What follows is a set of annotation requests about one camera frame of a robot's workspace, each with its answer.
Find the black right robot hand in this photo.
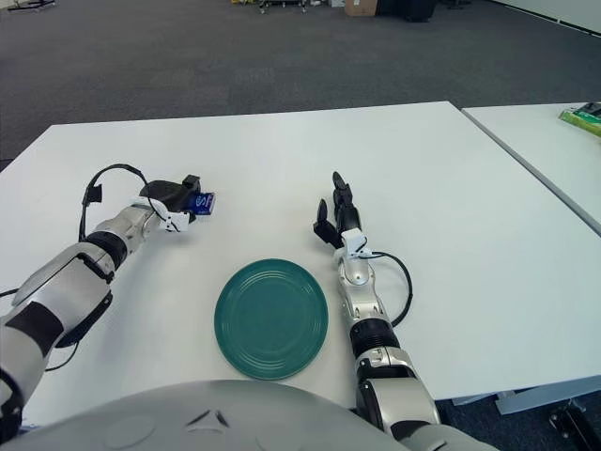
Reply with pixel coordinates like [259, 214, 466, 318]
[309, 171, 362, 250]

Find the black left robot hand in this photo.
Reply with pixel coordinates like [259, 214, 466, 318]
[139, 174, 203, 223]

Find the blue gum pack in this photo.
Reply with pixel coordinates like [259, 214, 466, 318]
[190, 191, 218, 217]

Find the green round plate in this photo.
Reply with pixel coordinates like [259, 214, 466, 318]
[214, 257, 330, 381]

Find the black cabinet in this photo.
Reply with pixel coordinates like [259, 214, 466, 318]
[378, 0, 436, 23]

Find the wheeled metal cart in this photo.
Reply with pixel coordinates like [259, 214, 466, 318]
[255, 0, 325, 14]

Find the grey robot torso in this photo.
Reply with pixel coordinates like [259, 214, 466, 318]
[18, 379, 391, 451]

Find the black floor stand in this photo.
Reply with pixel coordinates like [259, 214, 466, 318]
[8, 0, 55, 13]

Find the green flat box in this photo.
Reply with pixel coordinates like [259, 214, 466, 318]
[558, 106, 601, 138]

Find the black table foot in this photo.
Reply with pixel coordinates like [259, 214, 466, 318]
[547, 397, 601, 451]

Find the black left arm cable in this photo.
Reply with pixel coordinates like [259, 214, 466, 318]
[78, 163, 171, 243]

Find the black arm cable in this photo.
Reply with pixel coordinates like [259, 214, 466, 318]
[78, 163, 171, 243]
[365, 251, 414, 328]

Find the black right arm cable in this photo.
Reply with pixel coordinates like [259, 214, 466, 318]
[365, 251, 414, 328]

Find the white table frame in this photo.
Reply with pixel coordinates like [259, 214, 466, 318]
[450, 383, 601, 415]

